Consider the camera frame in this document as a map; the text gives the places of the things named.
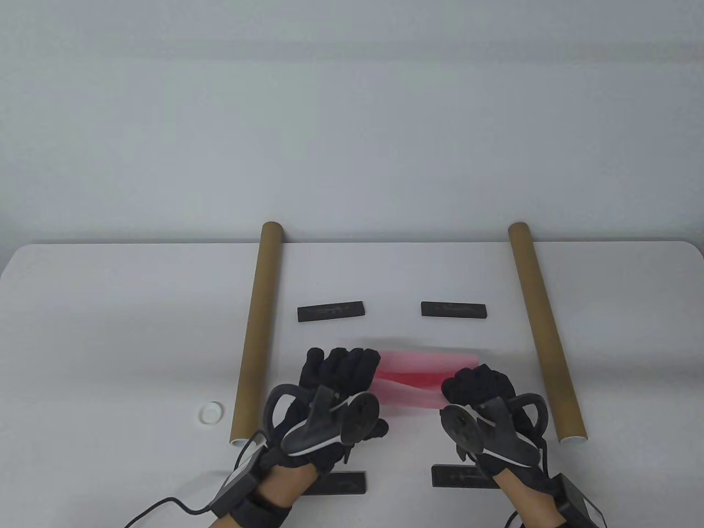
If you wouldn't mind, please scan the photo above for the person's right hand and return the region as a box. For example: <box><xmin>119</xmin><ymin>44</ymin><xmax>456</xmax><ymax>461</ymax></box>
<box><xmin>442</xmin><ymin>364</ymin><xmax>551</xmax><ymax>479</ymax></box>

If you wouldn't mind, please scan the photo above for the person's left hand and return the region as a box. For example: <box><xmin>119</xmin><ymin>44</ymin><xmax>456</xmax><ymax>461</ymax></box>
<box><xmin>269</xmin><ymin>346</ymin><xmax>388</xmax><ymax>479</ymax></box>

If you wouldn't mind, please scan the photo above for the black bar paperweight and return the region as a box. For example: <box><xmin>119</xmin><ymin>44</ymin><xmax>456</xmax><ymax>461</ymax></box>
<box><xmin>432</xmin><ymin>465</ymin><xmax>496</xmax><ymax>488</ymax></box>
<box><xmin>298</xmin><ymin>301</ymin><xmax>366</xmax><ymax>323</ymax></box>
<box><xmin>302</xmin><ymin>471</ymin><xmax>367</xmax><ymax>496</ymax></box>
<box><xmin>421</xmin><ymin>301</ymin><xmax>488</xmax><ymax>318</ymax></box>

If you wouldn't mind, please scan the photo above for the pink paper sheet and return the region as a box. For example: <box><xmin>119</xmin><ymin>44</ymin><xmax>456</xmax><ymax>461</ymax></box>
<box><xmin>374</xmin><ymin>352</ymin><xmax>480</xmax><ymax>410</ymax></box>

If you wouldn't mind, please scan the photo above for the brown cardboard mailing tube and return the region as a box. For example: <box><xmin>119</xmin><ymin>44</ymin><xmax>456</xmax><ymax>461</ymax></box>
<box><xmin>508</xmin><ymin>222</ymin><xmax>587</xmax><ymax>444</ymax></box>
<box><xmin>230</xmin><ymin>222</ymin><xmax>284</xmax><ymax>445</ymax></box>

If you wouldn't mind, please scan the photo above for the person's right forearm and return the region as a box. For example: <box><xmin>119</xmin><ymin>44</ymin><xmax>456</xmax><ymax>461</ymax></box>
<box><xmin>492</xmin><ymin>473</ymin><xmax>567</xmax><ymax>528</ymax></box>

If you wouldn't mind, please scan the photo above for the person's left forearm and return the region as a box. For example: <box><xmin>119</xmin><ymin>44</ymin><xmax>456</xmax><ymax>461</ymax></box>
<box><xmin>258</xmin><ymin>462</ymin><xmax>318</xmax><ymax>507</ymax></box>

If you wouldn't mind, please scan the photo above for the gray tracking controller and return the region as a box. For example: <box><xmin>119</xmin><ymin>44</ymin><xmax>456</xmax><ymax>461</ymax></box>
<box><xmin>440</xmin><ymin>392</ymin><xmax>546</xmax><ymax>468</ymax></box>
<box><xmin>264</xmin><ymin>385</ymin><xmax>380</xmax><ymax>457</ymax></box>

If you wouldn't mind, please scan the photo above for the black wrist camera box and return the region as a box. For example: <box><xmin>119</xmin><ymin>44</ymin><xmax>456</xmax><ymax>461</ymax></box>
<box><xmin>558</xmin><ymin>473</ymin><xmax>608</xmax><ymax>528</ymax></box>
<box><xmin>212</xmin><ymin>445</ymin><xmax>267</xmax><ymax>518</ymax></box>

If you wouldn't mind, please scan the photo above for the black wrist strap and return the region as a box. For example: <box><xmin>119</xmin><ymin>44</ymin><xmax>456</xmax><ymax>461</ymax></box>
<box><xmin>228</xmin><ymin>492</ymin><xmax>292</xmax><ymax>528</ymax></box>

